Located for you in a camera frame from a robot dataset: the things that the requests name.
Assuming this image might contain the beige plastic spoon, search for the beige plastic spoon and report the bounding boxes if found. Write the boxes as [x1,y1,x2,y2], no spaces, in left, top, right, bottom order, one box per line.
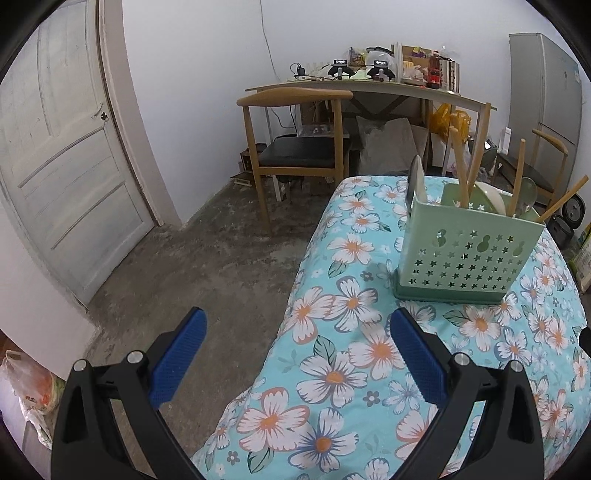
[475,181,506,216]

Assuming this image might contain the metal spoon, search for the metal spoon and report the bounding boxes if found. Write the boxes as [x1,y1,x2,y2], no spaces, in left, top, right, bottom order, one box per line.
[515,177,538,218]

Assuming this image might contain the wooden chopstick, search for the wooden chopstick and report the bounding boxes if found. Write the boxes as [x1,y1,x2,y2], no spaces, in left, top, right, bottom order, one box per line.
[506,139,526,217]
[449,126,469,209]
[467,102,492,196]
[536,175,589,223]

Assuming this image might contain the white plastic bag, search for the white plastic bag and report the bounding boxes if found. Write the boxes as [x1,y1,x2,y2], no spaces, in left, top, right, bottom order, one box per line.
[1,350,65,450]

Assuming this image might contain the floral turquoise tablecloth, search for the floral turquoise tablecloth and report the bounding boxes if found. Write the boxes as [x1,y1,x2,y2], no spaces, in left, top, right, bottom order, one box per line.
[192,176,590,479]

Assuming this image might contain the green yellow rice bag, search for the green yellow rice bag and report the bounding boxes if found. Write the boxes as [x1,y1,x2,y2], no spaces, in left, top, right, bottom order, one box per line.
[570,236,591,293]

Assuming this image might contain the green plastic utensil holder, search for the green plastic utensil holder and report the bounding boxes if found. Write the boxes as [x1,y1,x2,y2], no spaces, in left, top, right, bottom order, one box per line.
[394,177,544,305]

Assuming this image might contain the white door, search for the white door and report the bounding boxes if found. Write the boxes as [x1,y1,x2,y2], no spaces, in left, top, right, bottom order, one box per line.
[1,1,153,304]

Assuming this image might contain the grey sack under desk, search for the grey sack under desk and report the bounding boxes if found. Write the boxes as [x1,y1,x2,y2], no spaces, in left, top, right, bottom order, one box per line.
[356,117,429,176]

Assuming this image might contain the yellow plastic bag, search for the yellow plastic bag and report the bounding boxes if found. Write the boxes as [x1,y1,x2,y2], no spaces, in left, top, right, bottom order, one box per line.
[430,103,472,143]

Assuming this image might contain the wooden desk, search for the wooden desk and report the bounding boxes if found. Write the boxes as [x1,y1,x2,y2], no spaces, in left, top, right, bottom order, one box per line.
[244,78,498,179]

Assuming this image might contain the silver refrigerator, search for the silver refrigerator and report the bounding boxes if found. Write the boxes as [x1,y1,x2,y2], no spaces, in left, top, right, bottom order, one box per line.
[507,32,584,160]

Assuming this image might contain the wooden chair black seat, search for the wooden chair black seat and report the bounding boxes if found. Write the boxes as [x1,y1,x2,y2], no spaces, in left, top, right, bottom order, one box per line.
[236,87,353,230]

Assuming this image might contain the red bottle on desk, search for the red bottle on desk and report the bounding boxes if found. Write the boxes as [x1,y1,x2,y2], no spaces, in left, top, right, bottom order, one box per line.
[427,50,442,89]

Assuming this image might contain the spare gripper on desk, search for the spare gripper on desk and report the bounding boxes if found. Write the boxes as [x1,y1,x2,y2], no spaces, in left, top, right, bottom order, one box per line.
[328,59,356,80]
[367,60,396,82]

